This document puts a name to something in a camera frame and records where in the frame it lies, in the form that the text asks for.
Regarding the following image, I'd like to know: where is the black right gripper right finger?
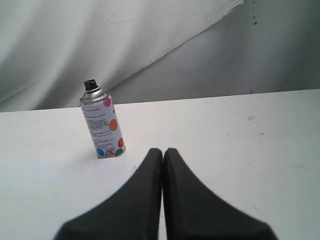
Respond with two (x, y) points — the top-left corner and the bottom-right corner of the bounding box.
(162, 148), (277, 240)

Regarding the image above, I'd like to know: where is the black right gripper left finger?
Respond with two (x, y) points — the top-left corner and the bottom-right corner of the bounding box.
(54, 148), (163, 240)

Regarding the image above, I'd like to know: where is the white spray paint can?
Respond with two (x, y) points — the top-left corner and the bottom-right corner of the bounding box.
(80, 79), (126, 159)

